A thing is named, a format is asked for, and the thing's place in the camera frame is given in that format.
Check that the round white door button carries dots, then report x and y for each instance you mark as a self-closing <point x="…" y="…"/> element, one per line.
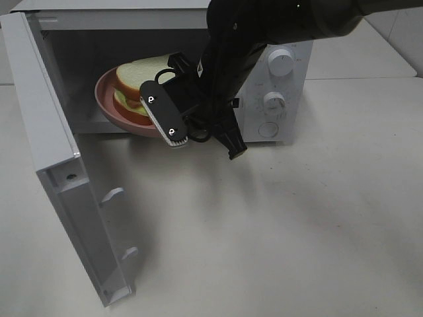
<point x="268" y="130"/>

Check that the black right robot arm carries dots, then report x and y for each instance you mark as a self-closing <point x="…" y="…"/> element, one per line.
<point x="239" y="31"/>

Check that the sandwich with lettuce and tomato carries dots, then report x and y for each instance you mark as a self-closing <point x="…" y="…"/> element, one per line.
<point x="129" y="77"/>

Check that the pink plate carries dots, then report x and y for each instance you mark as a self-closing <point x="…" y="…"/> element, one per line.
<point x="104" y="92"/>

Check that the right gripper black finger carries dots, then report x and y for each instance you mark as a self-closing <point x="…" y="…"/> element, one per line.
<point x="183" y="66"/>
<point x="226" y="130"/>

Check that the white microwave knob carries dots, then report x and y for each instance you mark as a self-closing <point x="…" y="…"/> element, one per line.
<point x="273" y="103"/>
<point x="281" y="62"/>

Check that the white microwave oven body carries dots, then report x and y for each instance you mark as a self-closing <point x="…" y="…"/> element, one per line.
<point x="91" y="37"/>

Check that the white lower microwave knob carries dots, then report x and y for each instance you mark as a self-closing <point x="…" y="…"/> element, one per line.
<point x="273" y="103"/>

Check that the white upper microwave knob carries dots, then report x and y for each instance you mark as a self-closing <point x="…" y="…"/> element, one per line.
<point x="281" y="62"/>

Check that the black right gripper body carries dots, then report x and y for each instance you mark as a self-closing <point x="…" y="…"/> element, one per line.
<point x="198" y="110"/>

